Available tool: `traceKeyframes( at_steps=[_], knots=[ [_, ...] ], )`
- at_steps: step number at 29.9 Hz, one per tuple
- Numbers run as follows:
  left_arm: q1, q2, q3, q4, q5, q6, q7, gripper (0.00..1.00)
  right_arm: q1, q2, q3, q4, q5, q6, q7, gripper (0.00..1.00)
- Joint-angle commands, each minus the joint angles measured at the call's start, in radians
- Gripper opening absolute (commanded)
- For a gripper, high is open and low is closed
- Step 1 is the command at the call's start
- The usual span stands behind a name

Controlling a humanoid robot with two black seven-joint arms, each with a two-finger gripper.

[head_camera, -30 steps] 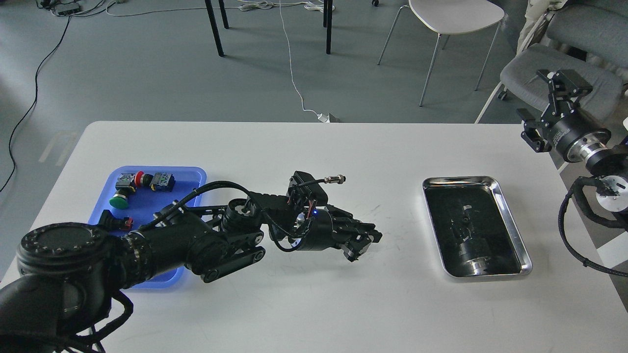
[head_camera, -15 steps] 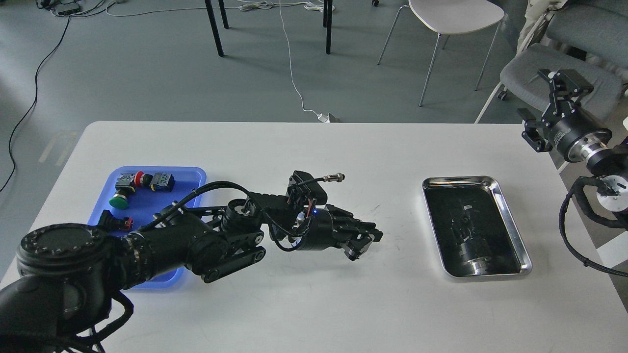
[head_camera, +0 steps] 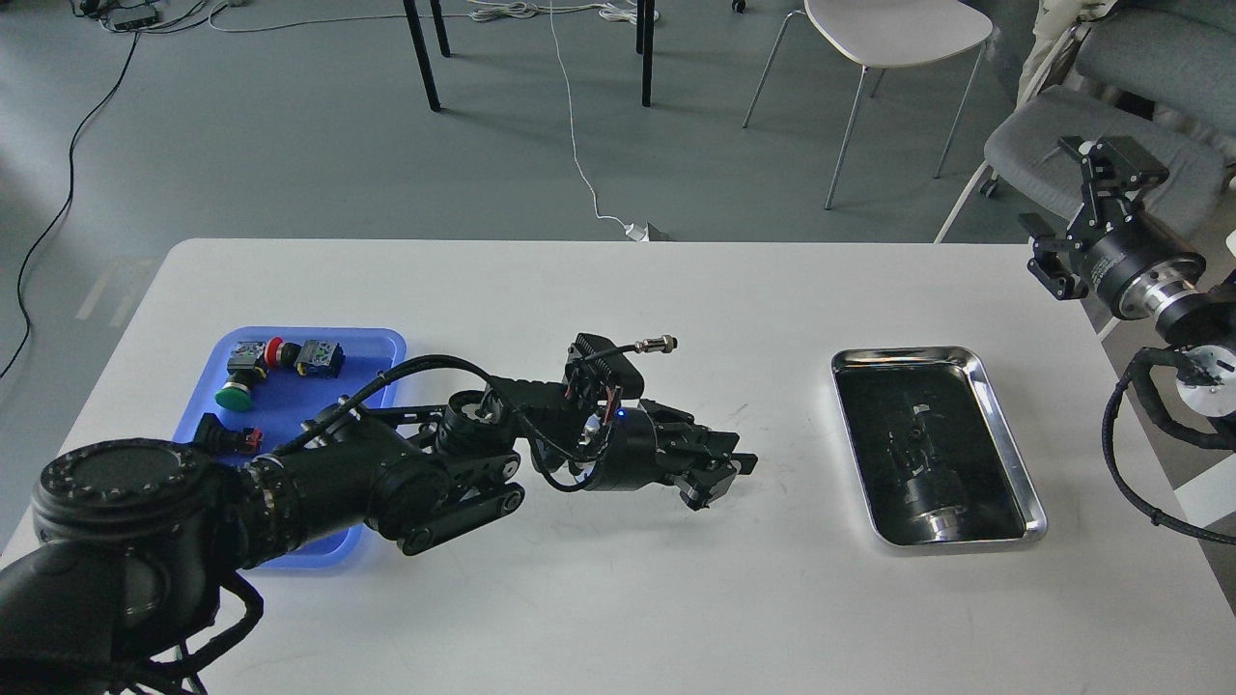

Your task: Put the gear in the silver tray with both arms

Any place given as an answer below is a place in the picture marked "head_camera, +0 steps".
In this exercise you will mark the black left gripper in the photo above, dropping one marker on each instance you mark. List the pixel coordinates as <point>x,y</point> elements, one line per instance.
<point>664,445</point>

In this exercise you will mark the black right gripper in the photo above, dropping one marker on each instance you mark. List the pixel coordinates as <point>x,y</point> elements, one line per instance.
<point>1116,173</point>

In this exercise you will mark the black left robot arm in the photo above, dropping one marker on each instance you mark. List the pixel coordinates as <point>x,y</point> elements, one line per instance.
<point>136,582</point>

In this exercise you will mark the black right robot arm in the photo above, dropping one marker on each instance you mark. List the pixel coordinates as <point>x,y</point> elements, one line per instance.
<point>1202,347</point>

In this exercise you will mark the silver metal tray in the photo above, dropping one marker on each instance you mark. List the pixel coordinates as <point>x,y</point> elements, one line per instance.
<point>965,487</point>

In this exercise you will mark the blue plastic tray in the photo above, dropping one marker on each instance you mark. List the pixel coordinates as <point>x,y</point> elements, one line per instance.
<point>286,399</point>

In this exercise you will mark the grey upholstered chair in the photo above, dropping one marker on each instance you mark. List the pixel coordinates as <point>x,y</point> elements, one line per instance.
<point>1177,55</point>

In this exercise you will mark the white chair metal legs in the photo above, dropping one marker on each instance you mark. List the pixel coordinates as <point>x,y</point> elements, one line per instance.
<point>885,35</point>

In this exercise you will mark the black yellow contact block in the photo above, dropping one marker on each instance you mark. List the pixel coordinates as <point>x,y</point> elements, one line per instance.
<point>318,359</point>

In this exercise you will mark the black table leg right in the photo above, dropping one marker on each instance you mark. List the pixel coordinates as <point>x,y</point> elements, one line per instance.
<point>645,14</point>

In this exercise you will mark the black table leg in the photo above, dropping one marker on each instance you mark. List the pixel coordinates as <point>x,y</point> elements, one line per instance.
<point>645,14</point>
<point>420,47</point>

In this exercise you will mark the black table leg left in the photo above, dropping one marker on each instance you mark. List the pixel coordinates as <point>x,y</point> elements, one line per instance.
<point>420,47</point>

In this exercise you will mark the red push button switch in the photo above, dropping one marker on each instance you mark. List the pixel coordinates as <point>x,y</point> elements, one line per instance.
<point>261,357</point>

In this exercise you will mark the green push button switch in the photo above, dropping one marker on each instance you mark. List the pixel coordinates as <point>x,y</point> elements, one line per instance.
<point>235,394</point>

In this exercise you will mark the black push button switch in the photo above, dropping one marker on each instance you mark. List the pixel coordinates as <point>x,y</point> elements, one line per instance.
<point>213,438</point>

